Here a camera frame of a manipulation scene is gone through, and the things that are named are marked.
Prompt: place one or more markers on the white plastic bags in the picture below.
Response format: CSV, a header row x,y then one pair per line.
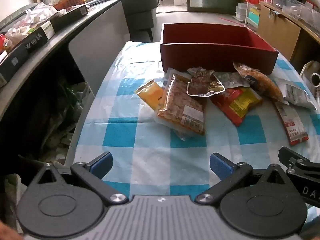
x,y
37,15

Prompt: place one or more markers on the silver grey snack packet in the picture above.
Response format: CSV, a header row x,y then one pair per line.
x,y
232,80

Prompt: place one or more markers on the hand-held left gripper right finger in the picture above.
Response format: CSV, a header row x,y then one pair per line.
x,y
220,167

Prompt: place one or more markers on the blue white checkered tablecloth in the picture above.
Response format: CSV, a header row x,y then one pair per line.
x,y
150,155

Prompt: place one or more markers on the green plastic bags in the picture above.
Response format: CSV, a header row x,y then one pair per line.
x,y
72,97

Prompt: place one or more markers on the clear packet of orange snacks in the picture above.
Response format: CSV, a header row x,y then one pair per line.
x,y
182,105

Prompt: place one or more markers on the white shelf cart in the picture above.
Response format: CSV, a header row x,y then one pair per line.
x,y
252,17

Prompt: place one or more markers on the orange snack packet blue label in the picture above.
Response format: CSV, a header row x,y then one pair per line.
x,y
262,82

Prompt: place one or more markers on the black flat box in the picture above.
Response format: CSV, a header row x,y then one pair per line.
x,y
72,15
12,62

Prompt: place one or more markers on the red and yellow snack packet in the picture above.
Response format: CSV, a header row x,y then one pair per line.
x,y
237,103

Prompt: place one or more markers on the brown vacuum meat packet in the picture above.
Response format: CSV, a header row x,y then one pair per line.
x,y
203,85

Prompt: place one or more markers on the red cardboard box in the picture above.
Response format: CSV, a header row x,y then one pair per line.
x,y
215,57

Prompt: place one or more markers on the orange plastic basket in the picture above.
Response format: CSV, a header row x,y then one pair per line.
x,y
72,0

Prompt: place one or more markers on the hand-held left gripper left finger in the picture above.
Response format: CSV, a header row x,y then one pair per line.
x,y
102,164

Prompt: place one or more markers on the white pillow snack packet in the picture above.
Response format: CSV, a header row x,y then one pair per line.
x,y
297,95

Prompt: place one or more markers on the red and white stick sachet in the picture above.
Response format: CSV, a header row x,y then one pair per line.
x,y
292,122

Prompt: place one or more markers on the light wooden cabinet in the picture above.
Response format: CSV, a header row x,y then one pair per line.
x,y
280,35

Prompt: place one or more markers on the grey sofa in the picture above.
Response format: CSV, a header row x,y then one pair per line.
x,y
140,7

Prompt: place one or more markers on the stack of clear plastic trays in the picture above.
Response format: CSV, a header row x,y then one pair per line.
x,y
300,12

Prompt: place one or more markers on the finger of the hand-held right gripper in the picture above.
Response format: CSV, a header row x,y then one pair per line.
x,y
295,160

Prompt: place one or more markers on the tape roll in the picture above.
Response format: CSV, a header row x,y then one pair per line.
x,y
315,79

